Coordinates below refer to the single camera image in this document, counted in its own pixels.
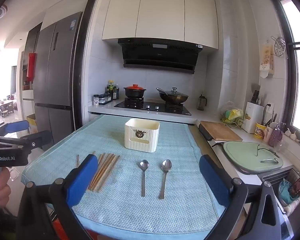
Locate metal wire handle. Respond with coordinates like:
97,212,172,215
256,144,280,163

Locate black gas stove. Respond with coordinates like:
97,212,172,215
114,97,192,116

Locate metal spoon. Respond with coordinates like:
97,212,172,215
139,159,150,197
159,159,172,200

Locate white wall cabinet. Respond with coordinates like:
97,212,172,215
102,0,219,50

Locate metal steaming rack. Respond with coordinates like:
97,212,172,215
270,36,289,59

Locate row of wooden chopsticks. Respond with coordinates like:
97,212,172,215
88,151,121,193

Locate grey refrigerator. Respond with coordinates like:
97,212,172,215
33,12,83,151

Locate light blue woven mat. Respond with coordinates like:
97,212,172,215
21,115,227,240

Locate wooden cutting board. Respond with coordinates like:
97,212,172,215
199,121,243,142

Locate wok with glass lid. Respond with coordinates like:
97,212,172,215
156,87,189,105

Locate window frame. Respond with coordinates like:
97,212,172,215
269,0,300,155

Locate yellow cardboard box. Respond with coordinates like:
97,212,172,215
26,114,38,133

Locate dish rack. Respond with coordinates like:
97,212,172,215
261,168,300,217

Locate hanging paper bag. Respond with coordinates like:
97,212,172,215
259,43,275,78

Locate black clay pot red lid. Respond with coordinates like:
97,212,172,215
123,84,147,98

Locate pink bottle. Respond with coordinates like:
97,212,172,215
268,121,283,147

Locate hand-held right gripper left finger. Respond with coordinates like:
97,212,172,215
16,154,98,240

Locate white knife block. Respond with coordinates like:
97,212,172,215
243,102,265,133

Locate garlic bulbs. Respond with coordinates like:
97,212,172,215
285,128,298,140

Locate person's left hand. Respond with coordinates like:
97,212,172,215
0,166,12,207

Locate cream ribbed utensil holder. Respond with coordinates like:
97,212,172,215
124,118,160,153

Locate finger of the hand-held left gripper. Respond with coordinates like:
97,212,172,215
0,120,29,135
0,131,52,151

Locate wooden dining table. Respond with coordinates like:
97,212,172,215
0,99,15,117

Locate green cutting board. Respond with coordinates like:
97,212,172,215
222,141,283,174

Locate yellow cup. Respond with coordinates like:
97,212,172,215
255,122,267,140

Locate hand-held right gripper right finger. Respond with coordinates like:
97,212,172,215
199,155,284,240

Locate black range hood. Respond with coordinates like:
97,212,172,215
117,38,199,74

